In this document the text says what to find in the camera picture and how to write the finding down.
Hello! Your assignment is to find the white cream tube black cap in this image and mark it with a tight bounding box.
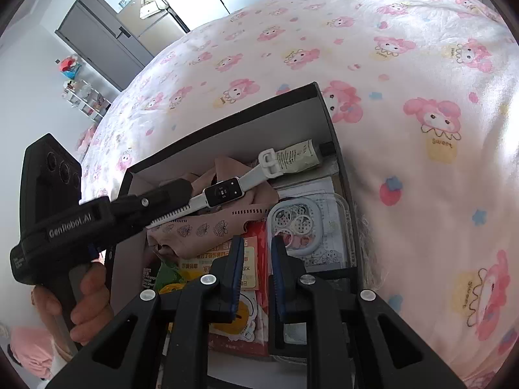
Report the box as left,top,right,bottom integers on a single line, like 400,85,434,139
276,140,335,175

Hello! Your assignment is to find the red sticker pack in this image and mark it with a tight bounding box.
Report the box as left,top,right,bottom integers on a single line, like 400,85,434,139
178,223,272,357

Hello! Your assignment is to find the white shelf rack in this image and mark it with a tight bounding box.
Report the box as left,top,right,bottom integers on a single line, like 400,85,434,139
62,79,112,121

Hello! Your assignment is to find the green packet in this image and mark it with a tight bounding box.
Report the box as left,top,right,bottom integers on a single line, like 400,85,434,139
156,259,191,292

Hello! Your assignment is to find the grey wardrobe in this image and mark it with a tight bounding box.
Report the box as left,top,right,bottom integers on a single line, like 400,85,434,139
54,0,191,92

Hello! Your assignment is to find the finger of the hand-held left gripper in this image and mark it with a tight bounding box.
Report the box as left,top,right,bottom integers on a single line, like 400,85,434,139
109,180,194,246

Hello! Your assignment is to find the red and blue plush toy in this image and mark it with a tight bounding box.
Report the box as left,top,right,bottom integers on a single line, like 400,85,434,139
54,54,82,81

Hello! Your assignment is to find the pink cloth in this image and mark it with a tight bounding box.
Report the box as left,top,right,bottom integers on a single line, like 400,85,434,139
9,326,55,379

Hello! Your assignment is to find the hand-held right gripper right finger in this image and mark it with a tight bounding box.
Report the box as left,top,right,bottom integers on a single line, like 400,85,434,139
270,236,467,389

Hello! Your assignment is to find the person's left hand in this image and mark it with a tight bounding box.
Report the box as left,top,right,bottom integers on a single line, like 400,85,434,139
32,257,115,349

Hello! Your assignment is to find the white handbag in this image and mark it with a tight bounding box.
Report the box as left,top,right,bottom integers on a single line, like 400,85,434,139
139,0,169,19

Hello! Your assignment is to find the white printed paper sheet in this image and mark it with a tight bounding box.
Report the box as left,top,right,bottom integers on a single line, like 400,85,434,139
280,176,337,211

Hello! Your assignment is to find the pink cartoon printed blanket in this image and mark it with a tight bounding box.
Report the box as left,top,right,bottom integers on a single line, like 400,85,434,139
79,0,519,389

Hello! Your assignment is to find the cartoon figure sticker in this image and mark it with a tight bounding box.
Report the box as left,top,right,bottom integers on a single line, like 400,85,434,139
209,288,268,341

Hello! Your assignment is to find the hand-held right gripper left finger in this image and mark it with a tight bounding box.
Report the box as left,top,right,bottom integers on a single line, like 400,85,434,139
46,236,246,389

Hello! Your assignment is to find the white smart watch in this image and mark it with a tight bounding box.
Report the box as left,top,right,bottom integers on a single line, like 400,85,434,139
145,148,280,230

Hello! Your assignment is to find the clear phone case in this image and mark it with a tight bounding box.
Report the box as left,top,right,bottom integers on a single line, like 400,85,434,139
265,192,357,276

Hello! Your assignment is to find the black cardboard box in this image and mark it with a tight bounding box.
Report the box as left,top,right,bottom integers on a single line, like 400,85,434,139
103,82,366,373

